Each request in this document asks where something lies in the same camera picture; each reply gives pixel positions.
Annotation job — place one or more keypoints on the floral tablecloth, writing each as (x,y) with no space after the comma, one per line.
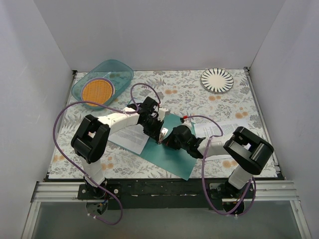
(183,94)

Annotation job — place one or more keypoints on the printed paper sheet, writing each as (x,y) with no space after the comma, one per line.
(209,129)
(127,137)

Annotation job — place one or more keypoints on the striped white ceramic plate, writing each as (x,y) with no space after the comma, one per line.
(217,80)

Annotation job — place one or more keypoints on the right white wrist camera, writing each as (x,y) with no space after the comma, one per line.
(187,122)

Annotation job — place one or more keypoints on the orange woven coaster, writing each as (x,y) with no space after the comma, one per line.
(98,90)

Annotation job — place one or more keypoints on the teal transparent plastic container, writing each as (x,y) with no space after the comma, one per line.
(117,72)

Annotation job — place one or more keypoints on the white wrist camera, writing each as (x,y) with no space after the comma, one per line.
(187,122)
(162,112)

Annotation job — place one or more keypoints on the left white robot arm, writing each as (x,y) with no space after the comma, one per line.
(91,137)

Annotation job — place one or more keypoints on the teal plastic folder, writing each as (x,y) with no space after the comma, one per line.
(159,161)

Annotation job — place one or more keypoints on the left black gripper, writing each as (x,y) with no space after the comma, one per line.
(154,128)

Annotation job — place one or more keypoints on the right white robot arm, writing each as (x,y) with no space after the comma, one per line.
(250,152)

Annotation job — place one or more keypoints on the aluminium frame rail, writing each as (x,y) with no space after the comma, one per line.
(55,192)

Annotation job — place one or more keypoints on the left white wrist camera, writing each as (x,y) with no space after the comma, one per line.
(162,112)

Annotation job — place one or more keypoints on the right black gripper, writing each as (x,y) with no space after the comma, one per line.
(173,137)

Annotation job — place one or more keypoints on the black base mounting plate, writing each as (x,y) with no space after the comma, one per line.
(164,193)

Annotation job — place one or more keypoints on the metal folder clip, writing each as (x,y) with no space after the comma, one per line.
(162,134)

